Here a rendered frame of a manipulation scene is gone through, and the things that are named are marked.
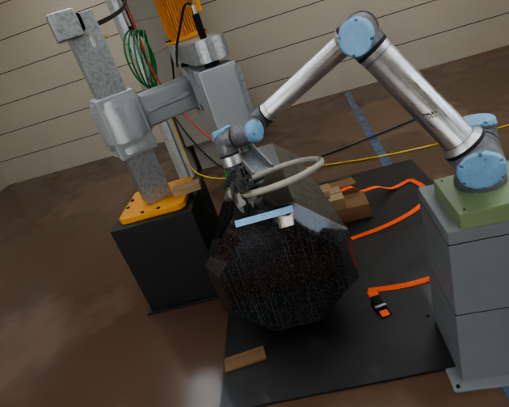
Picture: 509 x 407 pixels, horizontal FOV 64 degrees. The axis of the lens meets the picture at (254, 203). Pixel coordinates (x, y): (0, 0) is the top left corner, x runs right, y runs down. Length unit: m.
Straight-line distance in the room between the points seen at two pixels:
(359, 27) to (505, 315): 1.32
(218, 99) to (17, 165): 7.48
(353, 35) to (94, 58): 1.78
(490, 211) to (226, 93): 1.47
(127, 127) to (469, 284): 2.10
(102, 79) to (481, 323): 2.43
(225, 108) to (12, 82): 6.84
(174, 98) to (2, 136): 6.78
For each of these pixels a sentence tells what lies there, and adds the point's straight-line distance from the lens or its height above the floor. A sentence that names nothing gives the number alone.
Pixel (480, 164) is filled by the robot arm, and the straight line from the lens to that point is 1.53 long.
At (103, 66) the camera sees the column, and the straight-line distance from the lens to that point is 2.80.
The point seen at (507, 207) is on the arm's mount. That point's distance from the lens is 1.72.
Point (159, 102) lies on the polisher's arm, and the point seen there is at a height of 1.40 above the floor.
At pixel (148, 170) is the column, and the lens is 2.91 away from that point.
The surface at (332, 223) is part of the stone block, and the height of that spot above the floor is 0.66.
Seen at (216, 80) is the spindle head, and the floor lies 1.49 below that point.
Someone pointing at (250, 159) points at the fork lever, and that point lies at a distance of 2.37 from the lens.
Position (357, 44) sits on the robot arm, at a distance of 1.42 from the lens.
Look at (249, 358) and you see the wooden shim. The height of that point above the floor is 0.03.
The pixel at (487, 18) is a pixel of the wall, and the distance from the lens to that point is 7.91.
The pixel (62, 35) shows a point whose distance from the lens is 2.69.
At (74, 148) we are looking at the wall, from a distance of 8.76.
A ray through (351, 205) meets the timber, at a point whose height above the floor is 0.14.
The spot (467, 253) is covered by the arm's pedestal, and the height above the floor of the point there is 0.73.
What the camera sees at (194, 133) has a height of 0.55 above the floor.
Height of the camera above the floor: 1.81
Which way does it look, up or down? 25 degrees down
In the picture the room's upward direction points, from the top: 19 degrees counter-clockwise
